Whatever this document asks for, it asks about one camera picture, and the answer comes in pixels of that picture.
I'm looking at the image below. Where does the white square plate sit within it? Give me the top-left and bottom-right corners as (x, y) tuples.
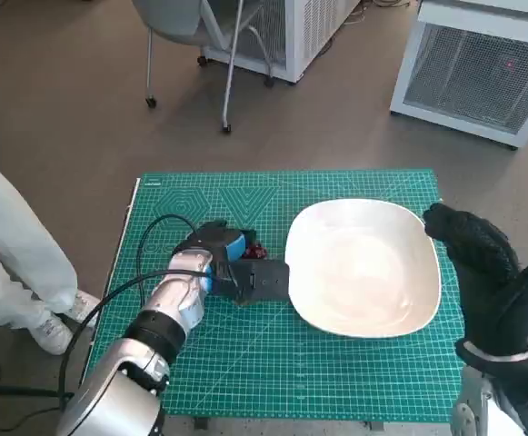
(284, 198), (442, 340)

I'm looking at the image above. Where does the green cutting mat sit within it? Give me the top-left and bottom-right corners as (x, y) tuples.
(93, 170), (467, 419)

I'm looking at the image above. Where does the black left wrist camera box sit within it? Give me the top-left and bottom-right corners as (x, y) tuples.
(208, 258), (292, 305)

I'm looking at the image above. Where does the white mesh cabinet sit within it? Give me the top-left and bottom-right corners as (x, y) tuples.
(389, 0), (528, 149)
(204, 0), (363, 85)

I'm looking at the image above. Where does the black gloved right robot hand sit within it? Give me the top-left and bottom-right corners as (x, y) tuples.
(422, 203), (528, 358)

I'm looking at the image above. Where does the black floor cable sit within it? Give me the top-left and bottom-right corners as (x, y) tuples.
(0, 329), (76, 432)

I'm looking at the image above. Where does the person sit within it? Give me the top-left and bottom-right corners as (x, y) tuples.
(0, 135), (101, 355)

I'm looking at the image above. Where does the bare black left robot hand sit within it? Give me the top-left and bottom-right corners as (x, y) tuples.
(174, 219), (261, 263)

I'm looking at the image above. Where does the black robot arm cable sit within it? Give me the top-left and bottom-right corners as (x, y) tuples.
(136, 213), (201, 292)
(58, 270), (213, 401)

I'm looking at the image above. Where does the grey office chair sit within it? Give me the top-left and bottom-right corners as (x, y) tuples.
(130, 0), (277, 134)

